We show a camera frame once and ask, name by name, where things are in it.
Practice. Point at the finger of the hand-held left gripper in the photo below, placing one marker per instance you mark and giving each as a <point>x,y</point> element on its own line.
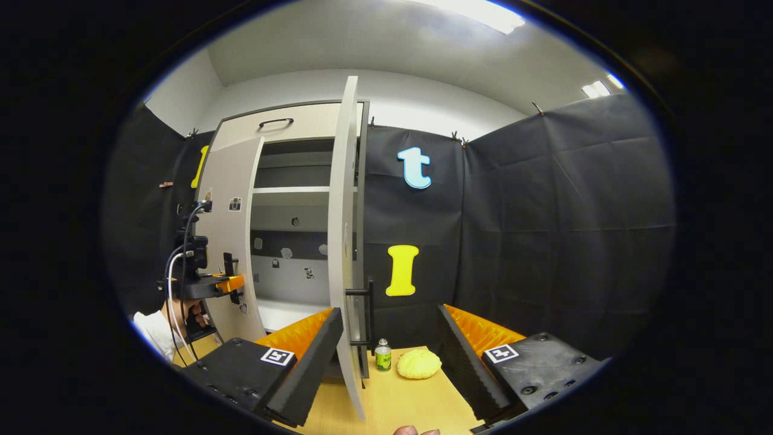
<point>232,284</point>

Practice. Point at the green label bottle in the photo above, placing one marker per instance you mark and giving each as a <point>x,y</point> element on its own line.
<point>383,359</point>

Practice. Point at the beige cabinet drawer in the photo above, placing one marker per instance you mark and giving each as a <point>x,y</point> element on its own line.
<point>302,124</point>

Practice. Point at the long ceiling light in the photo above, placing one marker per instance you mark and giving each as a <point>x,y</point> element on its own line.
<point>477,15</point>

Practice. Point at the cabinet door with camera sticker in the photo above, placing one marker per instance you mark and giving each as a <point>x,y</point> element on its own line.
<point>235,169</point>

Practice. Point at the cabinet door with cherry sticker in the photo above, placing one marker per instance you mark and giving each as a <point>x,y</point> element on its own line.
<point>343,211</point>

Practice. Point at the beige double-door shoe cabinet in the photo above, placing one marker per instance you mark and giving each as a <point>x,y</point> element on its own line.
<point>302,290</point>

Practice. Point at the black backdrop cloth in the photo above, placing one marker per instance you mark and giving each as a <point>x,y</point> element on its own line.
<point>543,241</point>

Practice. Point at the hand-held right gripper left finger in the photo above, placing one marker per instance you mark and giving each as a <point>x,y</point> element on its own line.
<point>314,368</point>

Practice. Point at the small ceiling light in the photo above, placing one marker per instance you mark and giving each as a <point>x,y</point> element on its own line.
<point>598,89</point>

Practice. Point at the yellow bumpy bun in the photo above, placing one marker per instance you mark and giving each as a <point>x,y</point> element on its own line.
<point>418,364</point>

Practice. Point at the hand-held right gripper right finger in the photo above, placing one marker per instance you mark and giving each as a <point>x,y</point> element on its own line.
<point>468,368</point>

